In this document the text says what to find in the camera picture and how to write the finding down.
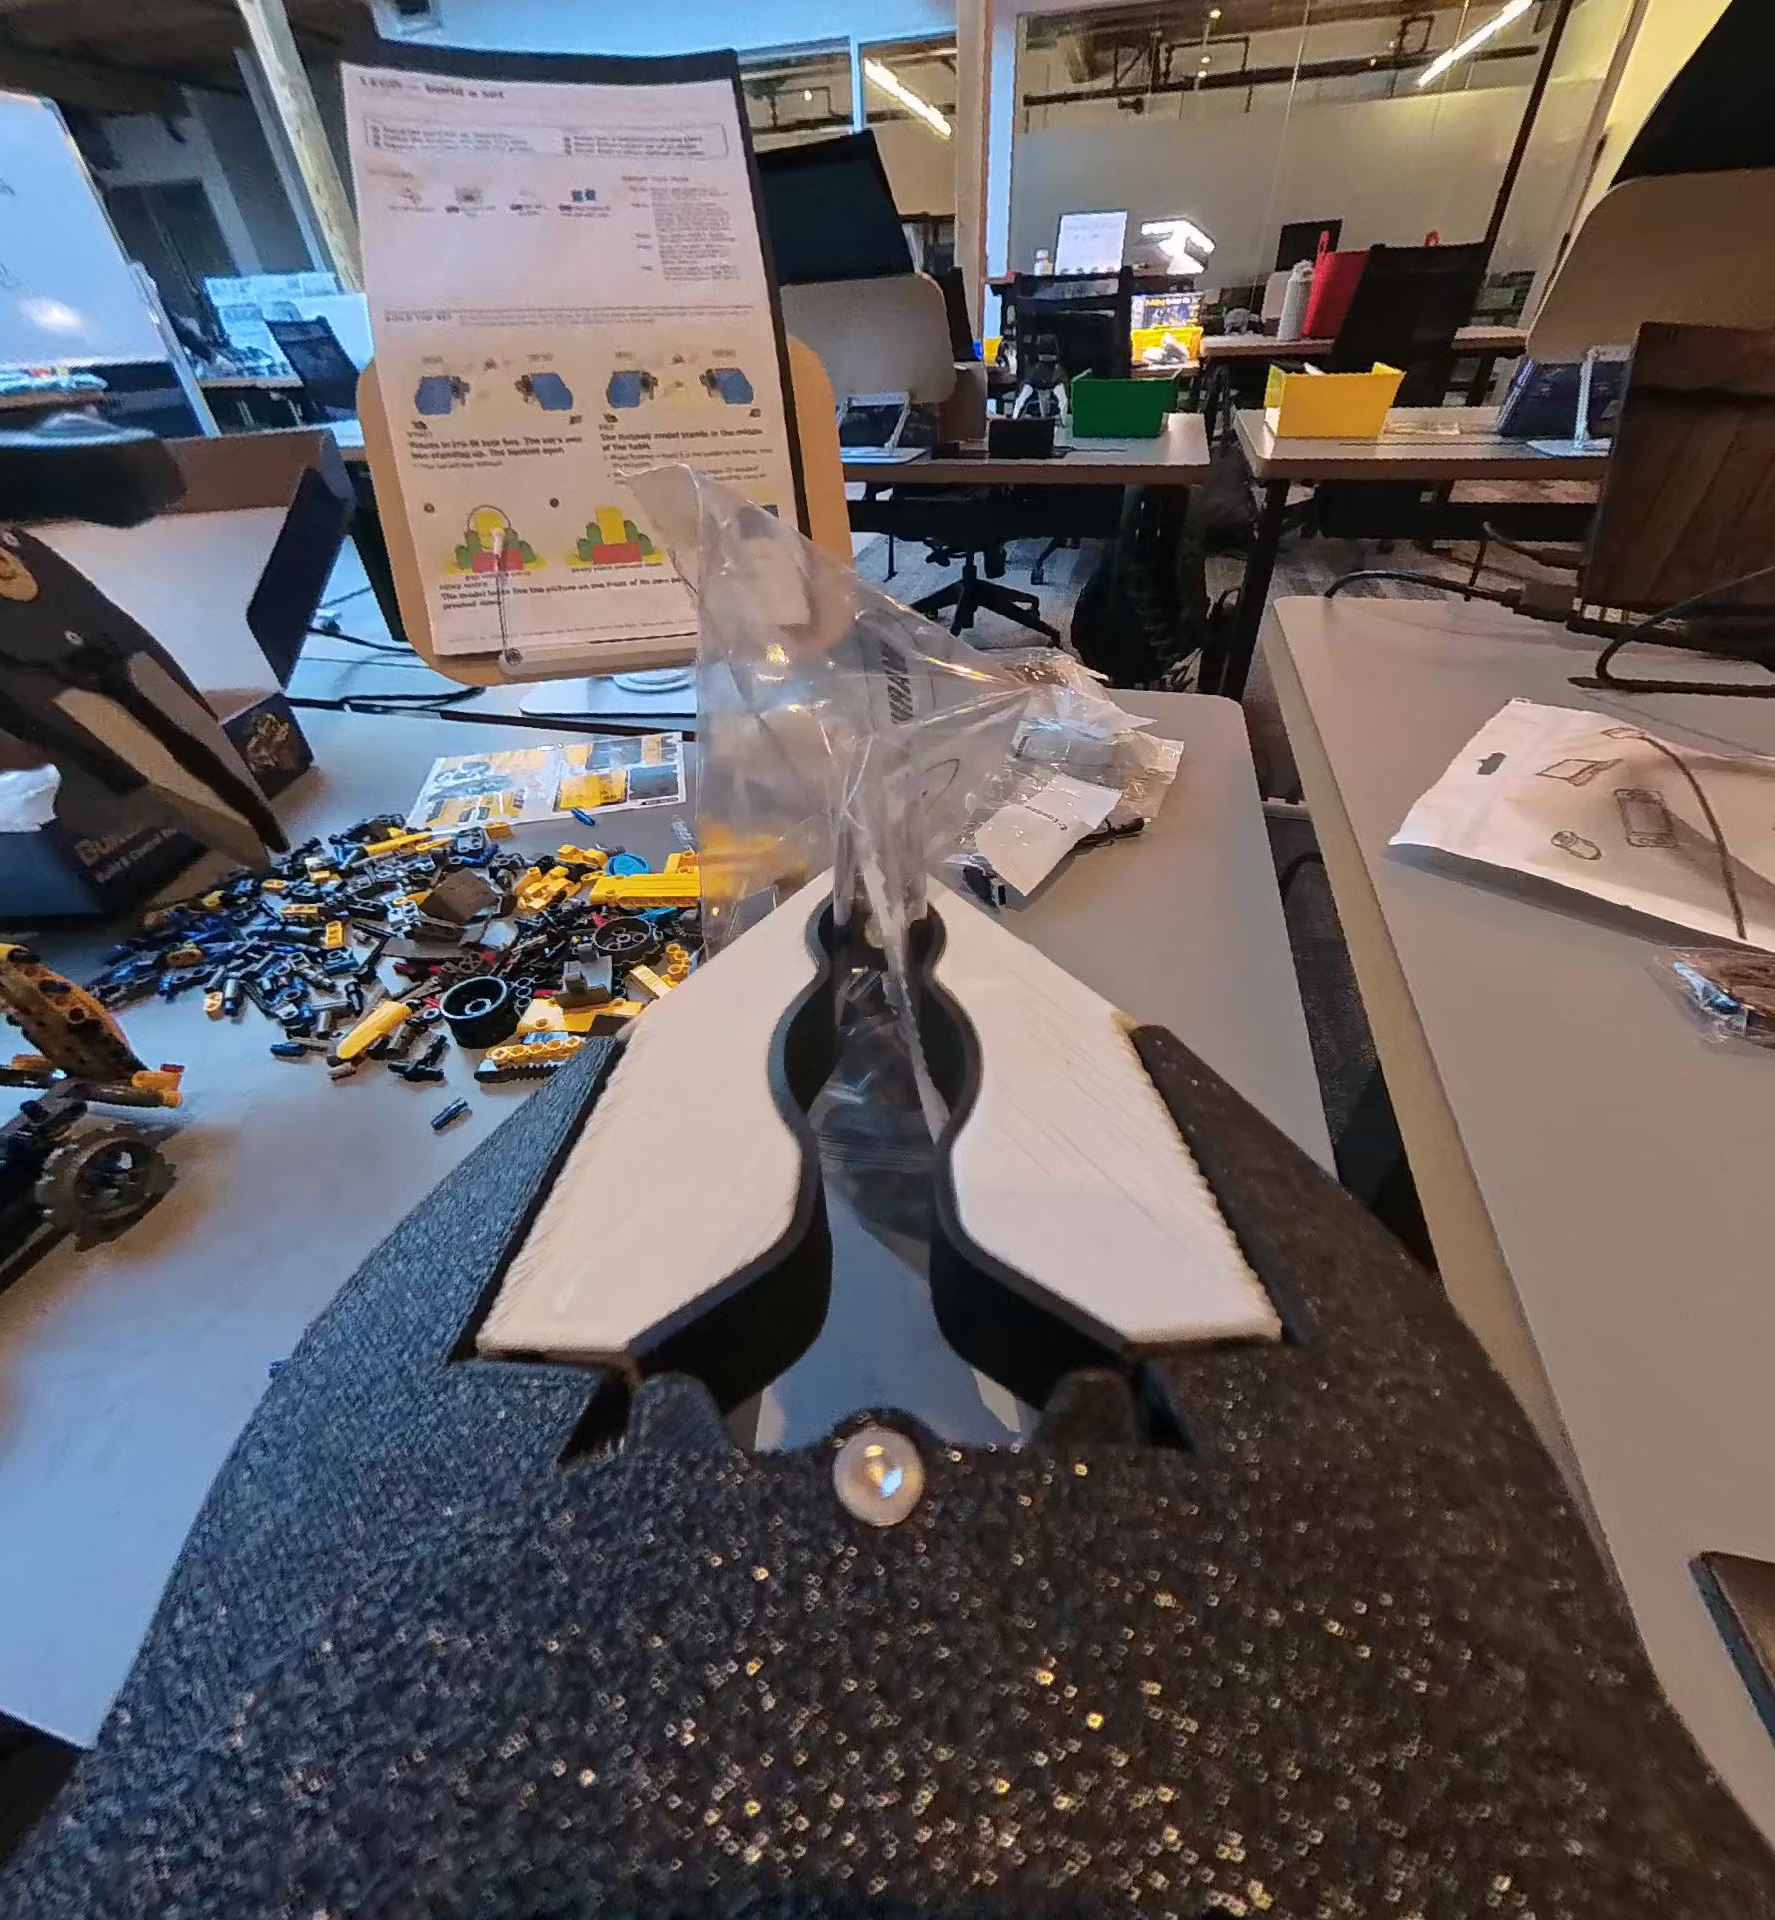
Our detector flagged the heap of yellow building beams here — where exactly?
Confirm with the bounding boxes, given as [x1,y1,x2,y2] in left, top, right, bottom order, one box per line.
[474,841,710,1086]

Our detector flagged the background black office chair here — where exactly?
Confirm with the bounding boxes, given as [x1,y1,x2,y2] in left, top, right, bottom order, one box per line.
[911,495,1061,647]

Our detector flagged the background dark desk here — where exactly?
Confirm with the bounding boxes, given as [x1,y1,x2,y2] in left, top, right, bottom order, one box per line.
[1231,406,1609,490]

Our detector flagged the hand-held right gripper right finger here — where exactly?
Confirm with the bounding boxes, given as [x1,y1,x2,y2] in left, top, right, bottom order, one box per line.
[925,886,1287,1361]

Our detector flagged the yellow storage bin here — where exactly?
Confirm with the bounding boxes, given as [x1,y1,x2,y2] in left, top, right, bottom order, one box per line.
[1263,360,1408,439]

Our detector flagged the clear plastic parts bag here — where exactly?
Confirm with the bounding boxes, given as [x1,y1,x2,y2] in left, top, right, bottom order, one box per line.
[625,462,1114,1247]

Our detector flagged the green storage bin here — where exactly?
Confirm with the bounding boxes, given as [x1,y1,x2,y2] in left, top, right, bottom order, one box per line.
[1069,372,1183,439]

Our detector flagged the grey desk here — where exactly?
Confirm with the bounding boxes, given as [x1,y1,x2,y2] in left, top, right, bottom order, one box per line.
[0,690,1340,1748]

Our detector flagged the background open kit box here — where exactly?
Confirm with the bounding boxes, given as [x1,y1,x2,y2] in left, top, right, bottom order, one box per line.
[1502,353,1632,445]

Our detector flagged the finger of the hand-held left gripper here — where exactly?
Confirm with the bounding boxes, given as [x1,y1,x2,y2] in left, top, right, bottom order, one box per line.
[47,690,281,875]
[120,643,292,861]

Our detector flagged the pile of small building pieces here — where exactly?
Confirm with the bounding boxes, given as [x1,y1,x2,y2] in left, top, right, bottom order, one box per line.
[85,811,710,1081]

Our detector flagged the white paper sheet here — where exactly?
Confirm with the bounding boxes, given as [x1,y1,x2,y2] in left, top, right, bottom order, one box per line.
[1389,698,1775,977]

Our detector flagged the white monitor stand base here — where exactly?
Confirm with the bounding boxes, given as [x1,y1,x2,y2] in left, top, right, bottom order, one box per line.
[519,667,701,723]

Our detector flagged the white board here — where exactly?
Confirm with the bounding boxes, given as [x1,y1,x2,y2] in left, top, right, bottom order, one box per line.
[0,75,216,392]

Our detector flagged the dark wooden board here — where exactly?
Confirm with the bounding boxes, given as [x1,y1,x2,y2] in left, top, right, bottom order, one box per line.
[1578,321,1775,618]

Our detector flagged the small bag of dark parts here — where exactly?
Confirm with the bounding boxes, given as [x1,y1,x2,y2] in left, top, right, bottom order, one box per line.
[1653,943,1775,1068]

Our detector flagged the cardboard sign with paper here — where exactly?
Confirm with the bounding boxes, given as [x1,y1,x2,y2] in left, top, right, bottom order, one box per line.
[340,45,852,692]

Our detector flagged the black cable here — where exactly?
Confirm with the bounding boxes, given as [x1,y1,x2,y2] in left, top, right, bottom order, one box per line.
[1593,549,1775,700]

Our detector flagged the yellow grey sticker sheet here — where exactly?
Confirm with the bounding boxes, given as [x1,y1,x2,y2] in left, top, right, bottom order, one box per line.
[408,734,685,831]

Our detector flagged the crumpled clear plastic bag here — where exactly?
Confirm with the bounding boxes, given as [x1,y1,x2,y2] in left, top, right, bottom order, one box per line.
[961,683,1189,910]

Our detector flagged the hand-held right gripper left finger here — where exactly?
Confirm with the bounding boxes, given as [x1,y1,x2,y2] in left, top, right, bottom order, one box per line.
[474,886,836,1377]

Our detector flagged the dark blue cardboard kit box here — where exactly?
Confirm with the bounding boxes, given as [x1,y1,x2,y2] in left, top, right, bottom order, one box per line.
[0,428,365,925]

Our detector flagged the background grey table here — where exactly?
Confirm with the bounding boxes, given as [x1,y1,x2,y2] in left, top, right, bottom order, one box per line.
[1260,593,1775,1920]

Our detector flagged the yellow black toy vehicle model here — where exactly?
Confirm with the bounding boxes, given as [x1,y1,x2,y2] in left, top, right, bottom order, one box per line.
[0,933,187,1338]

